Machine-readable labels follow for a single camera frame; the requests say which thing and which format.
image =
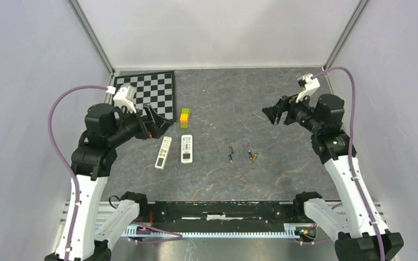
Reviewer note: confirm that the white remote left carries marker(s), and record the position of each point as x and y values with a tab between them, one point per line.
163	153

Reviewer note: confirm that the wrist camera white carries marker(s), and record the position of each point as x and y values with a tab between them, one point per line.
309	84
123	99

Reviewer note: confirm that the white remote control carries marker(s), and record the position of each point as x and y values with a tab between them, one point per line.
186	149

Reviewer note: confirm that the black white chessboard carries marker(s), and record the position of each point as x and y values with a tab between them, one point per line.
157	89

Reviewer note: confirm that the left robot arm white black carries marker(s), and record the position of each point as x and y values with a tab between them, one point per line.
107	128

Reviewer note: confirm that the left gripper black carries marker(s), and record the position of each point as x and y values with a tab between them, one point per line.
161	124

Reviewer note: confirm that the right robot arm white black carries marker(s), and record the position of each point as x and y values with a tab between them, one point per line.
362	234

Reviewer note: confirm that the green yellow orange brick stack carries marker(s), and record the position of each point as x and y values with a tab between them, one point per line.
184	118

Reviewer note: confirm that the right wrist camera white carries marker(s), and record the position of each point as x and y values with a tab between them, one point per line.
309	84

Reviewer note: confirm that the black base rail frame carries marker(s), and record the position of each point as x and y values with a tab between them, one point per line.
220	216

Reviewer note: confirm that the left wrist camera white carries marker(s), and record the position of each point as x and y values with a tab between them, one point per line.
123	99

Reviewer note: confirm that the white cable duct comb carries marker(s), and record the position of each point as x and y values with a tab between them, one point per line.
287	232

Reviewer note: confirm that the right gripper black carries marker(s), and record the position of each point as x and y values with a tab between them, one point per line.
274	112

